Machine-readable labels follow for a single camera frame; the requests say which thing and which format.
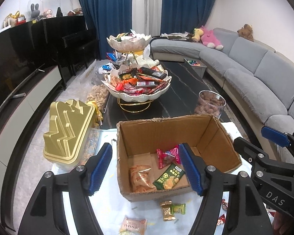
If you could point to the small pink plush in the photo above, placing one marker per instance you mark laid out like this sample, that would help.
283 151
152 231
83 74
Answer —
47 13

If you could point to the black metronome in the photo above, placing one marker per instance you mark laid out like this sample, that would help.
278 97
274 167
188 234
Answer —
59 12

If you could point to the light blue confetti cloth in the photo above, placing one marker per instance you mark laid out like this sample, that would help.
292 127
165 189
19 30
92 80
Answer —
142 208

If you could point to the brown cardboard box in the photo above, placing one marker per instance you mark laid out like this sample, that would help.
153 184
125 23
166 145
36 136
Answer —
210 137

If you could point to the white pink snack packet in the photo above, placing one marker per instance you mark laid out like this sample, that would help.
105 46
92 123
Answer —
133 225

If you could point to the twisted patterned wrapper candy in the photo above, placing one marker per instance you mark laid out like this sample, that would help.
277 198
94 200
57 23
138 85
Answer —
225 203

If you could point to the green yellow candy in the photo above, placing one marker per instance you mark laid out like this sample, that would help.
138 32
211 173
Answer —
178 208

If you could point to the clear jar of nuts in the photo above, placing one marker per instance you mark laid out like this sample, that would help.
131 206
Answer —
209 102

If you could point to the large heap of snacks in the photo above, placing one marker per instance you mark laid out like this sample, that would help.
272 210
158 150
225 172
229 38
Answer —
142 80

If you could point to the black piano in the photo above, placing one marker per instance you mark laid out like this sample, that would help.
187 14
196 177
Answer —
71 44

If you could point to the brown plush toy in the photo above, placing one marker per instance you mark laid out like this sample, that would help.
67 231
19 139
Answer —
245 32

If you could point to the dark green snack packet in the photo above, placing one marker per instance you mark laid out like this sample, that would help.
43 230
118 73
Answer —
167 178

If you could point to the orange snack packet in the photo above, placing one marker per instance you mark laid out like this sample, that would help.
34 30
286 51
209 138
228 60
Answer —
142 178

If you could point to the black television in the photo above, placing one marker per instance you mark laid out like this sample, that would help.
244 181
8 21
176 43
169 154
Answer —
9 73

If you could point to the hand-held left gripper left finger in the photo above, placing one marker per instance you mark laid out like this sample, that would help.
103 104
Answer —
100 169

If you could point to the blue curtain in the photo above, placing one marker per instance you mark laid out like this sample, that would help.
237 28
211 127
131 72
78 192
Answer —
188 5
105 9

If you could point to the black marble coffee table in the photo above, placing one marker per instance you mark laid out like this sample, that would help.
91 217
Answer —
181 83

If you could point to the yellow green plush toy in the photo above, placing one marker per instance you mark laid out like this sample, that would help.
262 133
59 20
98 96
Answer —
197 34

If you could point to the person's right hand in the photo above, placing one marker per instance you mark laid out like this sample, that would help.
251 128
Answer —
284 224

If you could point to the white sheer curtain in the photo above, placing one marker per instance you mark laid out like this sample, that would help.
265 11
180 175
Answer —
147 5

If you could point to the white tiered bowl stand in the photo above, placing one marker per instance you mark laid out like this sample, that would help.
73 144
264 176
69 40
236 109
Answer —
134 96

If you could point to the small heap of snacks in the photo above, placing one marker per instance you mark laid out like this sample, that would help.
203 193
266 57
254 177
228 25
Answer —
129 38

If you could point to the grey storage bin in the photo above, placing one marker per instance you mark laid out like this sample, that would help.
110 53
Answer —
194 68

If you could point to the red white candy packet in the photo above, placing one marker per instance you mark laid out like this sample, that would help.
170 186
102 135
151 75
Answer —
221 220

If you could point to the brown bag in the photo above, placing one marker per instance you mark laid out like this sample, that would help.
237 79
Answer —
75 11

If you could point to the pink red snack packet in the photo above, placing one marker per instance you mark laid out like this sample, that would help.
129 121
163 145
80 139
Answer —
165 158

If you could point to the large pink plush toy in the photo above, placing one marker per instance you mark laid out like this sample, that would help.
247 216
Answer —
210 38

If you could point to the gold lid candy container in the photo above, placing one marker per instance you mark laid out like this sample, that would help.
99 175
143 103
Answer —
66 127

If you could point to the grey sofa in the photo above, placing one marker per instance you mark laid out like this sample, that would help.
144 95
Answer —
247 78

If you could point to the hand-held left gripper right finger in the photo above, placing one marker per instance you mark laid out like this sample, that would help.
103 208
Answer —
191 169

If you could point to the tray of peanuts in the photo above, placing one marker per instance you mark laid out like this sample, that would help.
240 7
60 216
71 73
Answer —
99 95

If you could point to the grey white TV cabinet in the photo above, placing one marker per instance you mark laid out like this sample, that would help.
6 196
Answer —
27 107

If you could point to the gold candy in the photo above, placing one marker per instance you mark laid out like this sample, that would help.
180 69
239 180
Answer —
167 211

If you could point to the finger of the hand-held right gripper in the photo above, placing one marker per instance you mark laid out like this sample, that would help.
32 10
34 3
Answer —
247 149
274 133

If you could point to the brown white cloth heap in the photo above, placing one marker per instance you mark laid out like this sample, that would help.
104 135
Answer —
177 36

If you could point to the grey rabbit plush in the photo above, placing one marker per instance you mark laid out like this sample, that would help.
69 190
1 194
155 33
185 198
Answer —
34 12

